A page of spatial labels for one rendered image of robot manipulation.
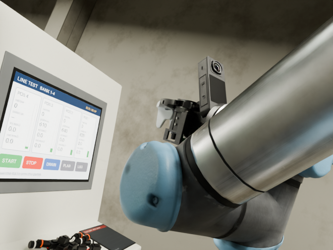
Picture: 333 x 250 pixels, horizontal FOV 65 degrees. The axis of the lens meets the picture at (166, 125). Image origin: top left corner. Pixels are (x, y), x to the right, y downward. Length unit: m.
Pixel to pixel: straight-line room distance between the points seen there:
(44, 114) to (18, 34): 0.23
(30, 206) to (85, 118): 0.34
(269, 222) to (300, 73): 0.19
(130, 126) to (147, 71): 0.60
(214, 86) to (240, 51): 2.03
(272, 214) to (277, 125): 0.16
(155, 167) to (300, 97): 0.11
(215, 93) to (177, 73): 2.16
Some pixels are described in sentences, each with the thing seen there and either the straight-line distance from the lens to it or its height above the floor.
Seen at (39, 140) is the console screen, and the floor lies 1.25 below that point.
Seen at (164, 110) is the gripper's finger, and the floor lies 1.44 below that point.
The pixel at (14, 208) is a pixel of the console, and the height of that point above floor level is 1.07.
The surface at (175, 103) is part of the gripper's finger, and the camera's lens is 0.47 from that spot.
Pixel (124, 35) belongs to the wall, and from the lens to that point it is 3.21.
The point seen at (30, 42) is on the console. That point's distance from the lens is 0.83.
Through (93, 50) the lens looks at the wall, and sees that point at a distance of 3.42.
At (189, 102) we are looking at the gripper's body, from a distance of 0.46.
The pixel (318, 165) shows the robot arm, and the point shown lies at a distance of 0.33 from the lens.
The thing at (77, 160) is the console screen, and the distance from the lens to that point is 0.99.
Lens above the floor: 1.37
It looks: 4 degrees up
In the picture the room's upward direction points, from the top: 21 degrees clockwise
